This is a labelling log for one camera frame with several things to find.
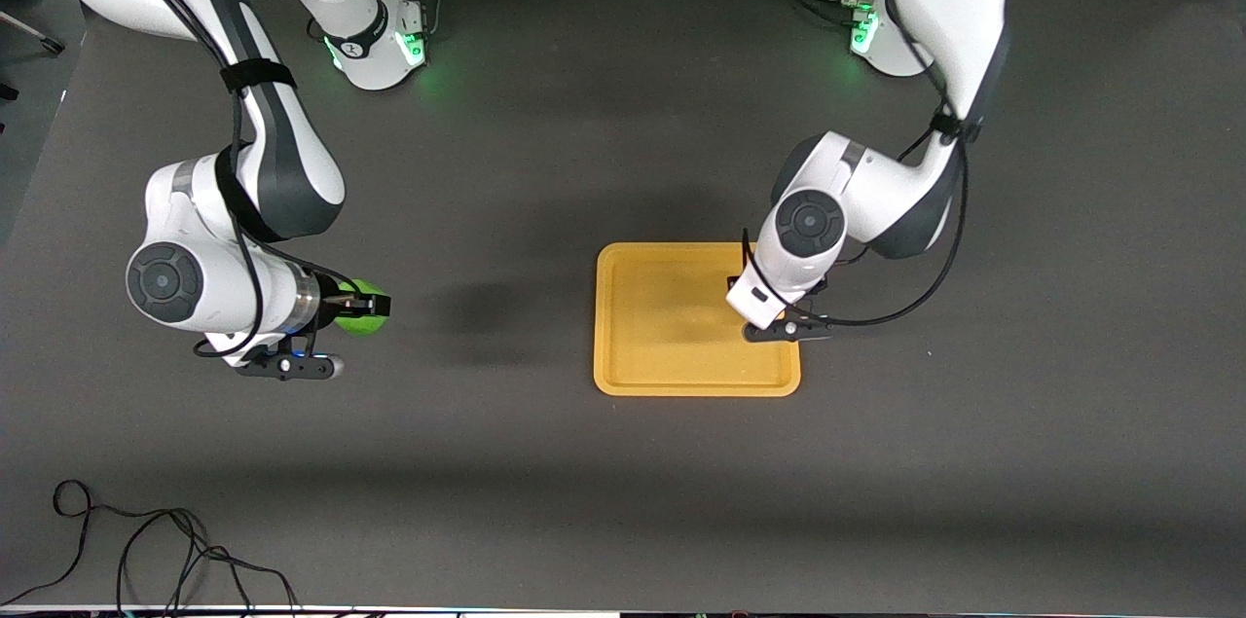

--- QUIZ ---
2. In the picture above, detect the green apple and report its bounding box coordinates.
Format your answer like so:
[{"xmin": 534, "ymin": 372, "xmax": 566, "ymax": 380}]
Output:
[{"xmin": 334, "ymin": 279, "xmax": 392, "ymax": 338}]

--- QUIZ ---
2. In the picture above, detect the orange plastic tray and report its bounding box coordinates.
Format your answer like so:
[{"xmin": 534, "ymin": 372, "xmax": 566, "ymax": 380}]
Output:
[{"xmin": 594, "ymin": 242, "xmax": 801, "ymax": 397}]

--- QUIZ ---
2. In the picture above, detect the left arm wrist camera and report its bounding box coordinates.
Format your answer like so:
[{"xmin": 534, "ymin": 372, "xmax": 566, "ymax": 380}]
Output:
[{"xmin": 743, "ymin": 314, "xmax": 835, "ymax": 344}]

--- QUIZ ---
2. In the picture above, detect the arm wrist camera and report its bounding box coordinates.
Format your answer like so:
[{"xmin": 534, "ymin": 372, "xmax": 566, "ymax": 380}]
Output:
[
  {"xmin": 743, "ymin": 314, "xmax": 835, "ymax": 344},
  {"xmin": 237, "ymin": 353, "xmax": 345, "ymax": 382}
]

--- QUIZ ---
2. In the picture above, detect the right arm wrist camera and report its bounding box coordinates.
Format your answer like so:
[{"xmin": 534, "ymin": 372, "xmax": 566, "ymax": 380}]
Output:
[{"xmin": 237, "ymin": 353, "xmax": 345, "ymax": 382}]

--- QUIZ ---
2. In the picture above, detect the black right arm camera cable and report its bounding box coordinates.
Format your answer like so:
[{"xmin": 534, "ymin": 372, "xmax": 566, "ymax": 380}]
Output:
[{"xmin": 83, "ymin": 0, "xmax": 337, "ymax": 361}]

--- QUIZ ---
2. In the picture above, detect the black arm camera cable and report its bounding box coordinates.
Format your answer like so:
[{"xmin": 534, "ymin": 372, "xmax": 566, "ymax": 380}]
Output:
[
  {"xmin": 83, "ymin": 0, "xmax": 337, "ymax": 361},
  {"xmin": 745, "ymin": 0, "xmax": 974, "ymax": 327}
]

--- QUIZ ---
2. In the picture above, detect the black strap on right arm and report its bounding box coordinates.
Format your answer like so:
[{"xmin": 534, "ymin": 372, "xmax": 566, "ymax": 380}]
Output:
[{"xmin": 219, "ymin": 58, "xmax": 298, "ymax": 95}]

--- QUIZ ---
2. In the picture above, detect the black strap on arm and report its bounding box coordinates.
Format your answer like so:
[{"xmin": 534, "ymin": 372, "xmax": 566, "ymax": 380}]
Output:
[
  {"xmin": 930, "ymin": 110, "xmax": 984, "ymax": 144},
  {"xmin": 219, "ymin": 58, "xmax": 298, "ymax": 95}
]

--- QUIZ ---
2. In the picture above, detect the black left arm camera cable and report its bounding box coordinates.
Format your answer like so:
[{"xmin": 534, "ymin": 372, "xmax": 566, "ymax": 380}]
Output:
[{"xmin": 745, "ymin": 0, "xmax": 974, "ymax": 327}]

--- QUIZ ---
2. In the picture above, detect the black strap on left arm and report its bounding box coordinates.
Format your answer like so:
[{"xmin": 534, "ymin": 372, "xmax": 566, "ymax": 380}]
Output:
[{"xmin": 930, "ymin": 110, "xmax": 984, "ymax": 144}]

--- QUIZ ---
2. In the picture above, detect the thin black loose cable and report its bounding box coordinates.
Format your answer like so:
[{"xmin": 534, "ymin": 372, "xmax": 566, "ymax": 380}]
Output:
[{"xmin": 0, "ymin": 479, "xmax": 303, "ymax": 611}]

